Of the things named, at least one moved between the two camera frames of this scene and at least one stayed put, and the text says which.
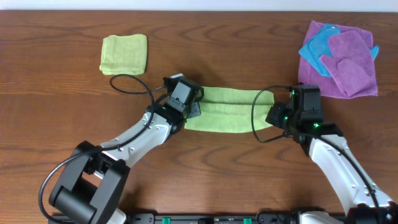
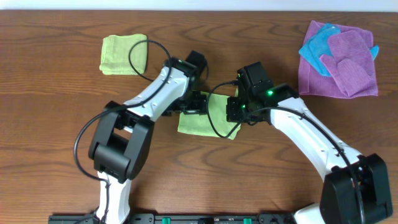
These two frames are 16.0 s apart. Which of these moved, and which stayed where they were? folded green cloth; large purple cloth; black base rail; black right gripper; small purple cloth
Moved: black right gripper
Stayed: large purple cloth; folded green cloth; black base rail; small purple cloth
